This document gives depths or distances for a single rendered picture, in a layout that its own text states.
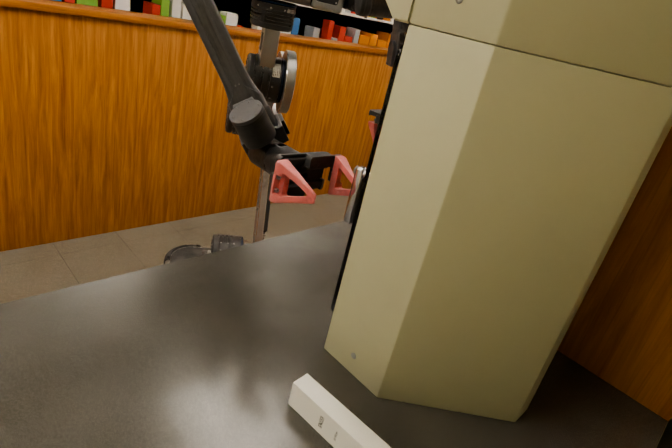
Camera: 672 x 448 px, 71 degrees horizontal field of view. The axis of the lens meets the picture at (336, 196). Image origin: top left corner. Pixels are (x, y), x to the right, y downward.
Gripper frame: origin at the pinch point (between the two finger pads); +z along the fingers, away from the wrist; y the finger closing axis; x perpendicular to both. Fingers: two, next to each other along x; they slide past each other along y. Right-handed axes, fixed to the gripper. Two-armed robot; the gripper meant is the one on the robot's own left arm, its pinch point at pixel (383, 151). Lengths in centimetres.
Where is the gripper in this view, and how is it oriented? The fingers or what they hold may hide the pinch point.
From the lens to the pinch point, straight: 117.1
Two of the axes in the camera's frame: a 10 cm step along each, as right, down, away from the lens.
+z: -2.1, 9.0, 3.8
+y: 6.8, 4.1, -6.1
